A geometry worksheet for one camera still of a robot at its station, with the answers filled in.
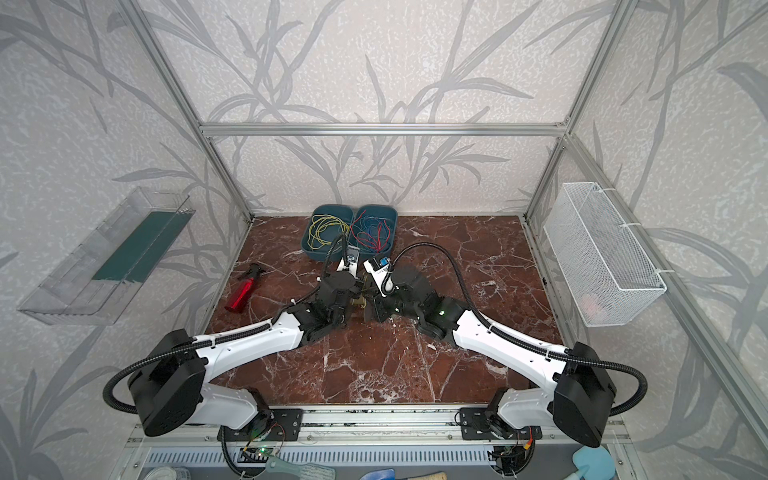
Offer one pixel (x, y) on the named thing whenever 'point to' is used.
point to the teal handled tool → (302, 471)
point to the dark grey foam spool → (362, 302)
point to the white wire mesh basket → (604, 273)
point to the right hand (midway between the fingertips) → (365, 282)
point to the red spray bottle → (240, 295)
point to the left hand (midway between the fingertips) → (355, 256)
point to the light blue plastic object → (593, 463)
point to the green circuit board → (255, 454)
